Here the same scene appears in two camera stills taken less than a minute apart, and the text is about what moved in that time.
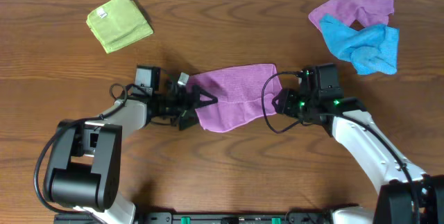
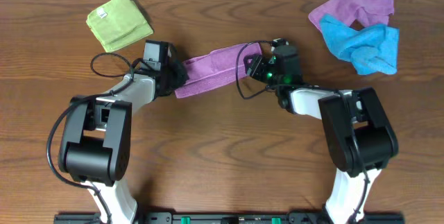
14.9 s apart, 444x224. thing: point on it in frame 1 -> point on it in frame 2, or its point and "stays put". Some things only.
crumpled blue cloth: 372,50 stays put
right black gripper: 286,98 -> 257,66
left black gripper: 187,102 -> 177,76
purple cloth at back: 369,10 stays put
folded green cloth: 118,23 stays put
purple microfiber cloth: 243,93 -> 217,66
